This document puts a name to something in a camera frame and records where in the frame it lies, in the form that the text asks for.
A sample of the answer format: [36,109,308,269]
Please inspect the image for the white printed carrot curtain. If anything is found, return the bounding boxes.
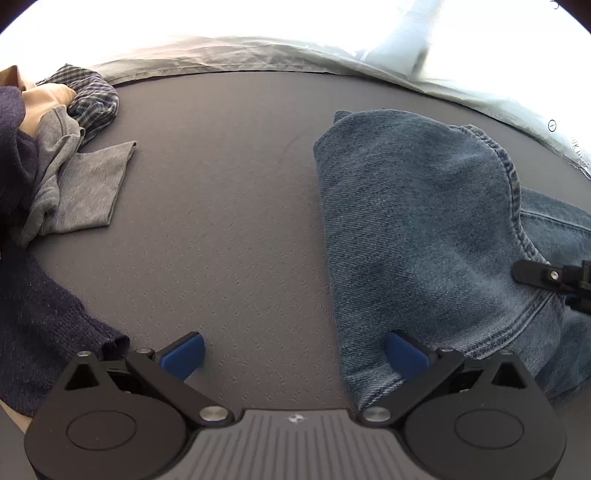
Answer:
[97,1,590,173]

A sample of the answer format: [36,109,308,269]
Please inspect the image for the blue plaid shirt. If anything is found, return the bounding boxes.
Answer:
[40,64,119,147]

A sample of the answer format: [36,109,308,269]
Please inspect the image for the grey garment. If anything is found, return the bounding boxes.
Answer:
[13,106,136,247]

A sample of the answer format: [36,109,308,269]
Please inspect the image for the dark navy knit sweater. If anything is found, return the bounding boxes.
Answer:
[1,86,129,417]

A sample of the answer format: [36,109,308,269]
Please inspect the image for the blue denim jeans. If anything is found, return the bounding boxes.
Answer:
[314,110,590,408]

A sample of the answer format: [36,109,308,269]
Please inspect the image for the tan garment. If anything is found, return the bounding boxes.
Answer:
[1,65,76,139]

